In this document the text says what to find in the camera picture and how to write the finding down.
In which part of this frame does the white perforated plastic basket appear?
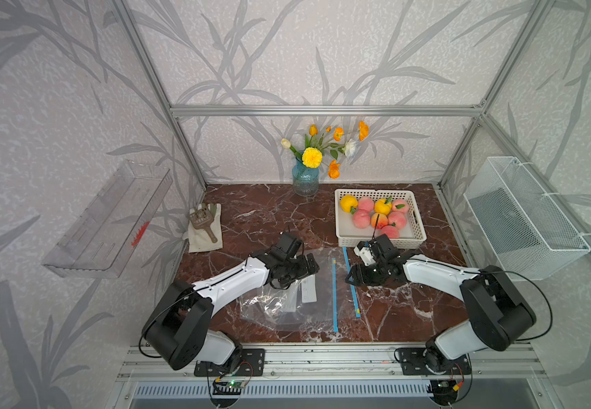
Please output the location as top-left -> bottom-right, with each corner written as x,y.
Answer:
334,188 -> 428,250

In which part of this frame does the clear zip-top bag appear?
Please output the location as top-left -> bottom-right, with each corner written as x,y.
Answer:
238,258 -> 336,332
295,247 -> 360,327

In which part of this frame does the pink peach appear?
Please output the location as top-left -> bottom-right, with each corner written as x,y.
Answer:
353,210 -> 371,229
392,199 -> 410,214
387,211 -> 408,230
358,196 -> 375,213
381,225 -> 400,239

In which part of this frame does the yellow peach with leaf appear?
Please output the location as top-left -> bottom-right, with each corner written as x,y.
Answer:
374,198 -> 393,216

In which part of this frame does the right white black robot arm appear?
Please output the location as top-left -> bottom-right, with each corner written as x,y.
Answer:
346,234 -> 537,372

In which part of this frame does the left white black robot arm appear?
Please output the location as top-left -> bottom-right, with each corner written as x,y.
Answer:
138,232 -> 319,374

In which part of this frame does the yellow peach left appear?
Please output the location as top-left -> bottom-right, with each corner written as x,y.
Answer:
340,195 -> 358,214

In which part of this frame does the blue glass vase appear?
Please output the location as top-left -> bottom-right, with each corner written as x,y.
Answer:
292,160 -> 319,197

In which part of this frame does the brown wooden brush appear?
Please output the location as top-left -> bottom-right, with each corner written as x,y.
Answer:
190,204 -> 218,243

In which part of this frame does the orange yellow flower bouquet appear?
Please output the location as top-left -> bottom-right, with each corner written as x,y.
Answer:
281,120 -> 370,180

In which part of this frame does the right circuit board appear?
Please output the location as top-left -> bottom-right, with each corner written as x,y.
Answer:
428,379 -> 458,398

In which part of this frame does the circuit board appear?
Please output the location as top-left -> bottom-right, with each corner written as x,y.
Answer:
428,379 -> 458,398
212,378 -> 245,396

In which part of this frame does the left circuit board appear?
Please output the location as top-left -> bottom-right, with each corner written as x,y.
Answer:
212,378 -> 245,396

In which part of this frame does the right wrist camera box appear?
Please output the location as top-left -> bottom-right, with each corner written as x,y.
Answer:
354,241 -> 375,266

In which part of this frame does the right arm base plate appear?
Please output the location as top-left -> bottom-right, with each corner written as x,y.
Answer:
394,347 -> 472,376

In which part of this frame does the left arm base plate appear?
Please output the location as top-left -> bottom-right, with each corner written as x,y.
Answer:
194,349 -> 266,378

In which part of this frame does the white wire mesh basket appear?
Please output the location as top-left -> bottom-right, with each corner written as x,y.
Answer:
464,156 -> 591,281

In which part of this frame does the aluminium frame rail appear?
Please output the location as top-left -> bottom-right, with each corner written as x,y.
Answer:
115,343 -> 552,382

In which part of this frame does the clear plastic wall tray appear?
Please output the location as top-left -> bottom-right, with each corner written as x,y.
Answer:
41,160 -> 174,279

